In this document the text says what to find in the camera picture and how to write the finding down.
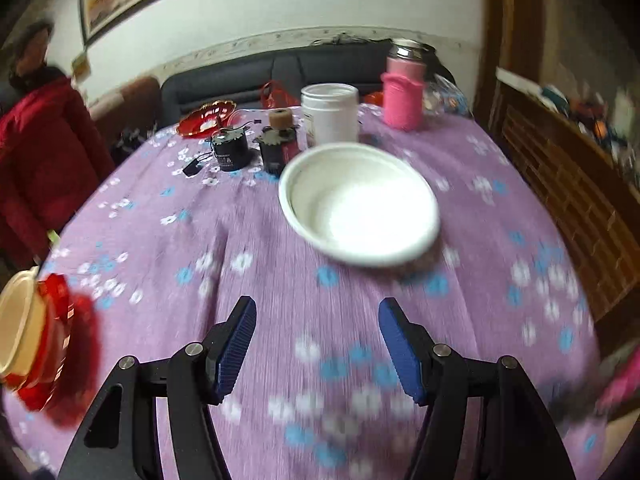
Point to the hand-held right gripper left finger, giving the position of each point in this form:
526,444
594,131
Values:
235,355

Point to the bottle with pink knitted sleeve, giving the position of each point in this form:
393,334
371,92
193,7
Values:
402,95

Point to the black cylindrical motor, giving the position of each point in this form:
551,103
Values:
230,152

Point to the red bag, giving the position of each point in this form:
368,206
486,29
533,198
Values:
277,96

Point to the dark grey sofa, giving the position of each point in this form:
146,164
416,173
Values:
225,80

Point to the cream plastic bowl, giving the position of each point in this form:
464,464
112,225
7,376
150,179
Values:
17,325

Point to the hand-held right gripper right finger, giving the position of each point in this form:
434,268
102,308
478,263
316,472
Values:
400,355

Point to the black box-shaped device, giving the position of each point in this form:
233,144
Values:
277,152

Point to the purple floral tablecloth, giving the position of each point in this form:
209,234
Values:
200,240

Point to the brown tape roll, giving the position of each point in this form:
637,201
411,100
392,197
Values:
280,119

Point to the pile of assorted clutter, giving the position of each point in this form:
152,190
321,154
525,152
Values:
590,110

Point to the brown chair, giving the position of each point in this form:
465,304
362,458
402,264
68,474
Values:
130,100

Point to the small black key fob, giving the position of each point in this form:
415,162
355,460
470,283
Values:
192,167

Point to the red glass plate gold rim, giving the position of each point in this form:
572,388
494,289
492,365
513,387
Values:
205,119
55,320

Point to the white plastic jar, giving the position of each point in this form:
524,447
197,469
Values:
330,115

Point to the brown wooden cabinet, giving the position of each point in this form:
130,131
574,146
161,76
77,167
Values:
565,185

